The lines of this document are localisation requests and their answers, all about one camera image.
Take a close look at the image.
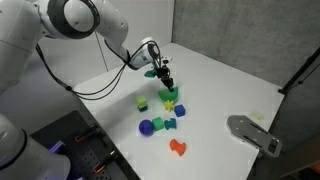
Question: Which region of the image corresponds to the green cube block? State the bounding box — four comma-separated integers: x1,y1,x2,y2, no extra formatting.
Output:
151,116,165,132

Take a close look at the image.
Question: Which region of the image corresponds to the black perforated base board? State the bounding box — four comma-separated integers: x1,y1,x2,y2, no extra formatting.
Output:
29,110,141,180

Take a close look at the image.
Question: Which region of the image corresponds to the pale yellow paper tag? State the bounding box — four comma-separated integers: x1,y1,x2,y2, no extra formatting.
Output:
249,110,265,122

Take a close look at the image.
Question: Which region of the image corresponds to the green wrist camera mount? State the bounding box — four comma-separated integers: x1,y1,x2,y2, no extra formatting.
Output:
144,69,158,79

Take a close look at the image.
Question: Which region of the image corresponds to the black stand pole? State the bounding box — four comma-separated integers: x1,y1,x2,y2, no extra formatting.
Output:
278,46,320,95

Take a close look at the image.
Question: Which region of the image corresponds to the orange notched block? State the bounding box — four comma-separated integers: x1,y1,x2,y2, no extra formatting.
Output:
169,138,187,157

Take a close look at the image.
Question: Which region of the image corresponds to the green plastic bowl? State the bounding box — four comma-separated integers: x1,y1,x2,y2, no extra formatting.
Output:
157,85,180,103

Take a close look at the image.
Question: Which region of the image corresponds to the lime green block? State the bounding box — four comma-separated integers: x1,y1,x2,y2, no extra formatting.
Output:
135,95,148,109

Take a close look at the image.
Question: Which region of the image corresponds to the yellow spiky star toy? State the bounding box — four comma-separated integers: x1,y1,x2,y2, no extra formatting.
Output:
163,99,176,113

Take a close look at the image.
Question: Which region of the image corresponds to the orange-handled black clamp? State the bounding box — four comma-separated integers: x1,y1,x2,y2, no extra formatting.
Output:
93,150,118,174
74,123,99,144

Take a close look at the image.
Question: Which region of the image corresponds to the purple spiky ball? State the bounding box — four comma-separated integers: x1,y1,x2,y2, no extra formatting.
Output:
138,119,155,137

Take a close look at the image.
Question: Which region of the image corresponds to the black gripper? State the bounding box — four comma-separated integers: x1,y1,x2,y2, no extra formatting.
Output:
154,57,176,93

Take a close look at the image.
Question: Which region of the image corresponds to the grey metal plate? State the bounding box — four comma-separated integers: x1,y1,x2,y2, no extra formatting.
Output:
226,114,283,158

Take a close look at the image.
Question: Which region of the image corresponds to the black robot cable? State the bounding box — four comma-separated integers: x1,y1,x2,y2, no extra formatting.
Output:
34,40,161,101

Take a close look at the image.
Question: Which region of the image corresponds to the blue hexagonal block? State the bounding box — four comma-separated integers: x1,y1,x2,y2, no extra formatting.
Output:
173,104,187,118

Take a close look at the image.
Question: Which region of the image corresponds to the teal notched block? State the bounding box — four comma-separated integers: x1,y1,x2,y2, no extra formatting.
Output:
163,117,178,131

